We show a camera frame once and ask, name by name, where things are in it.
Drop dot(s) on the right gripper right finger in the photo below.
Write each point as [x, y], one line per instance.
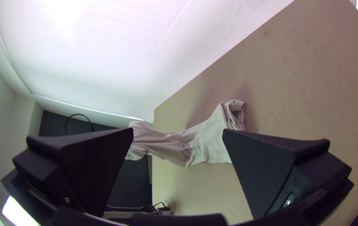
[273, 175]

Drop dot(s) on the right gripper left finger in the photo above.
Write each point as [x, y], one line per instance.
[81, 169]

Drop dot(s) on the off-white t-shirt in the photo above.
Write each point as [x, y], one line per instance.
[197, 144]

